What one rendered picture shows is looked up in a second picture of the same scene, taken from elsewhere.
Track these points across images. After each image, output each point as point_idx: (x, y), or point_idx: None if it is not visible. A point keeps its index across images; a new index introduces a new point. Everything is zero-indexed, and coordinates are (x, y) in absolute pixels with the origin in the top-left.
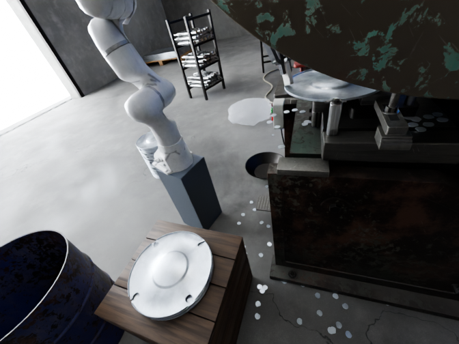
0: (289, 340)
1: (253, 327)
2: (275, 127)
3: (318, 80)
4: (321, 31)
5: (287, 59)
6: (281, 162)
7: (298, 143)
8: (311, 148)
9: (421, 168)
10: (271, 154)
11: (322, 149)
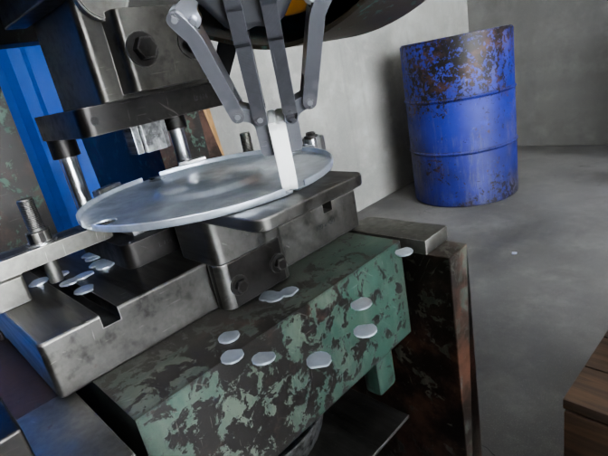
0: (502, 435)
1: None
2: (367, 301)
3: (223, 181)
4: None
5: (265, 107)
6: (428, 232)
7: (361, 252)
8: (350, 242)
9: None
10: None
11: (355, 204)
